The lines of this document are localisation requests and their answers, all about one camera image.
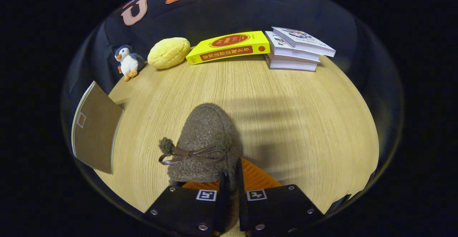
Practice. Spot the yellow bread-shaped plush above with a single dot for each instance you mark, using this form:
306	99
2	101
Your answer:
169	52

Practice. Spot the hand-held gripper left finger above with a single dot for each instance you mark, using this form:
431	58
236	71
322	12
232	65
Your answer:
182	208

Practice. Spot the penguin plush toy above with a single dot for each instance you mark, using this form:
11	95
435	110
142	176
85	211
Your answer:
128	63

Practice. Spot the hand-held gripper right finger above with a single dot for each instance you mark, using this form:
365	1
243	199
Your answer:
279	208

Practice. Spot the yellow book with red label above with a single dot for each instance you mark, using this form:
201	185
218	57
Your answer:
229	47

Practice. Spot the brown fuzzy shoe with bow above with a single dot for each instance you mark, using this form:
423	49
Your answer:
207	129

